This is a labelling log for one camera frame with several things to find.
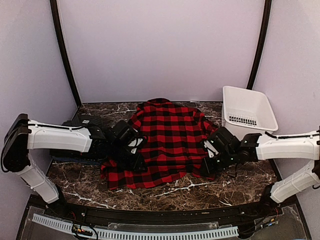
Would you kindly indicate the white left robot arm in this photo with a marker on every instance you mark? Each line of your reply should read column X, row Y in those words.
column 87, row 141

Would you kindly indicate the black pinstripe folded shirt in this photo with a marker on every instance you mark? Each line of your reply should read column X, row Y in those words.
column 82, row 122

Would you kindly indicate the red black plaid shirt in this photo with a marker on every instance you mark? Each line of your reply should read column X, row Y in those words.
column 174, row 147

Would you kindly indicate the white plastic basket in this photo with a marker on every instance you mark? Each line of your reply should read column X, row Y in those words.
column 247, row 111

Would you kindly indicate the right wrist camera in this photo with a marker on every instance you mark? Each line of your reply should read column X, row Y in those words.
column 220, row 142

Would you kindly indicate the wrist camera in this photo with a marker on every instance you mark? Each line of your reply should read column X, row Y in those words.
column 123, row 135
column 220, row 142

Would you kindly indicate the white slotted cable duct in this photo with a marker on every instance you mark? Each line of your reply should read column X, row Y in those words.
column 121, row 231

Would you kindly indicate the black corner frame post left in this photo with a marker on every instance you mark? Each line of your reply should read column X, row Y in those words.
column 63, row 52

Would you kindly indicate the black corner frame post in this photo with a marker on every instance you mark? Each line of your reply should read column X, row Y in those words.
column 260, row 44
column 63, row 52

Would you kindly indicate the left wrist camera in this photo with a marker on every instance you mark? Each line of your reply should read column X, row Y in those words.
column 123, row 135

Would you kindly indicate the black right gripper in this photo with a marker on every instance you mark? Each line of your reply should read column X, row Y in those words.
column 209, row 169

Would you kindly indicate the black front rail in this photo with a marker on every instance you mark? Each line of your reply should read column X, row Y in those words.
column 233, row 215

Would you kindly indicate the blue checked folded shirt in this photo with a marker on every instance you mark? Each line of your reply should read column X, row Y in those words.
column 77, row 160

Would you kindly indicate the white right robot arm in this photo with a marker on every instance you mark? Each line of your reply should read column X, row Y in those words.
column 257, row 147

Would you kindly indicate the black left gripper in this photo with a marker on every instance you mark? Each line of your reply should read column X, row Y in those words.
column 135, row 163

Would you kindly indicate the black corner frame post right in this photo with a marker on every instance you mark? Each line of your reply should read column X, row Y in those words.
column 260, row 44

